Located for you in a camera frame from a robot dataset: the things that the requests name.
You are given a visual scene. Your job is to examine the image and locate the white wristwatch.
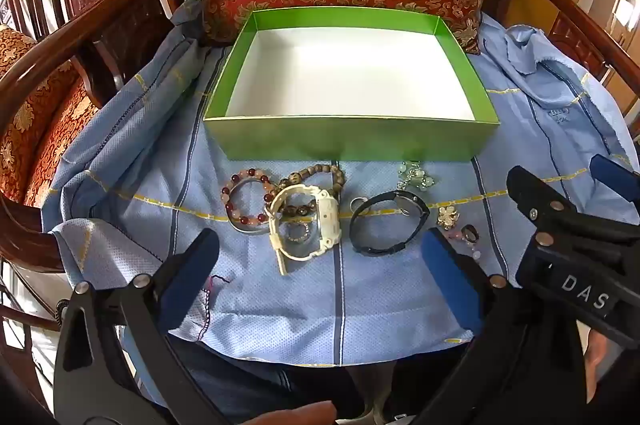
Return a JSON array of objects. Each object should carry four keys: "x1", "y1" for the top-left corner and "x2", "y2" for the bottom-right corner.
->
[{"x1": 265, "y1": 184, "x2": 343, "y2": 276}]

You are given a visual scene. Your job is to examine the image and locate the silver bangle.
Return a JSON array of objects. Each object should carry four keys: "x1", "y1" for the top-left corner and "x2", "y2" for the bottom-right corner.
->
[{"x1": 230, "y1": 190, "x2": 275, "y2": 236}]

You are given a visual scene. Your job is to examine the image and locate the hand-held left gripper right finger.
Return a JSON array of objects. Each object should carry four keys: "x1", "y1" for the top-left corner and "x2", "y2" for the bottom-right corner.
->
[{"x1": 415, "y1": 227, "x2": 588, "y2": 425}]

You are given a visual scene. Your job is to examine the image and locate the red bead bracelet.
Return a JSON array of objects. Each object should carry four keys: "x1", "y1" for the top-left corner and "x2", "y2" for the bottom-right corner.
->
[{"x1": 221, "y1": 168, "x2": 278, "y2": 228}]

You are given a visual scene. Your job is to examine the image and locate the brown wooden bead bracelet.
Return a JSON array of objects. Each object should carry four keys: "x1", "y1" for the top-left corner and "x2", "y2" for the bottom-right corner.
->
[{"x1": 277, "y1": 162, "x2": 347, "y2": 218}]

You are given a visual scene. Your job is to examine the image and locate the dark wooden armchair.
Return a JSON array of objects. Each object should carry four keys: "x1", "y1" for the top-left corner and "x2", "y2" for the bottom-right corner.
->
[{"x1": 0, "y1": 0, "x2": 640, "y2": 331}]

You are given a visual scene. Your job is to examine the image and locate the light blue cloth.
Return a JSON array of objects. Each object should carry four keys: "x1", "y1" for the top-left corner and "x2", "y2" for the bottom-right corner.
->
[{"x1": 41, "y1": 0, "x2": 636, "y2": 366}]

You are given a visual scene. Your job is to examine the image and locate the rhinestone ring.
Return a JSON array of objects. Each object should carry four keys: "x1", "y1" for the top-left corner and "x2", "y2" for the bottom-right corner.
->
[{"x1": 285, "y1": 222, "x2": 312, "y2": 244}]

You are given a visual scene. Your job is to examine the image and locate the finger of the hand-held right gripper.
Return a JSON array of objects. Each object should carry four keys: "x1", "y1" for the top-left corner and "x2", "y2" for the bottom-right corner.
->
[
  {"x1": 589, "y1": 154, "x2": 640, "y2": 206},
  {"x1": 506, "y1": 165, "x2": 640, "y2": 256}
]

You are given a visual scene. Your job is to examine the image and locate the jade bead ornament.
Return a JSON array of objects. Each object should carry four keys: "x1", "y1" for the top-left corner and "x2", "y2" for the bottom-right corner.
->
[{"x1": 397, "y1": 160, "x2": 436, "y2": 192}]

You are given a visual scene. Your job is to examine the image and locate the gold flower brooch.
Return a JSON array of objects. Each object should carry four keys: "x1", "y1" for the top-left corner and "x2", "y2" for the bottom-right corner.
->
[{"x1": 436, "y1": 205, "x2": 461, "y2": 229}]

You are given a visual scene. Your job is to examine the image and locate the person's blue jeans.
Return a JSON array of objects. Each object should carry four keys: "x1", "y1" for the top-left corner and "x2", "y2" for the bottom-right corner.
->
[{"x1": 165, "y1": 340, "x2": 401, "y2": 425}]

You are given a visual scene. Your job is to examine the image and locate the person's left hand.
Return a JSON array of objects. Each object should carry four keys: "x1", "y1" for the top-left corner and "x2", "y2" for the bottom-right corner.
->
[{"x1": 237, "y1": 400, "x2": 337, "y2": 425}]

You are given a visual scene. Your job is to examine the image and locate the pink bead bracelet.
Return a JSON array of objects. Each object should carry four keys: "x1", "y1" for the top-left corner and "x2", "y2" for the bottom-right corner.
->
[{"x1": 447, "y1": 230, "x2": 483, "y2": 261}]

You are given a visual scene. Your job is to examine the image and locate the person's right hand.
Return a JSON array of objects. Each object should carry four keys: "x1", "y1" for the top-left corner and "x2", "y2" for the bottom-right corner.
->
[{"x1": 584, "y1": 327, "x2": 613, "y2": 403}]

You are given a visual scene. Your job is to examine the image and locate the black wristwatch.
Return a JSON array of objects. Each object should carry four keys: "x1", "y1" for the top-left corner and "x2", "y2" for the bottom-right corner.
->
[{"x1": 348, "y1": 190, "x2": 431, "y2": 255}]

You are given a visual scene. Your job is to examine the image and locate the green cardboard box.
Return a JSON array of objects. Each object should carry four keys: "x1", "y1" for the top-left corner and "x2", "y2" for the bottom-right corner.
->
[{"x1": 202, "y1": 6, "x2": 501, "y2": 162}]

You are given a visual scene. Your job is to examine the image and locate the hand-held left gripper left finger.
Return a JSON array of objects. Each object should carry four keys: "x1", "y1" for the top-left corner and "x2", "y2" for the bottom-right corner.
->
[{"x1": 52, "y1": 229, "x2": 236, "y2": 425}]

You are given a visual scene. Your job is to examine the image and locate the orange patterned seat cushion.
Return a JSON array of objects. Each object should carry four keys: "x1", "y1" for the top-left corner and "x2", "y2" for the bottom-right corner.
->
[{"x1": 0, "y1": 25, "x2": 101, "y2": 208}]

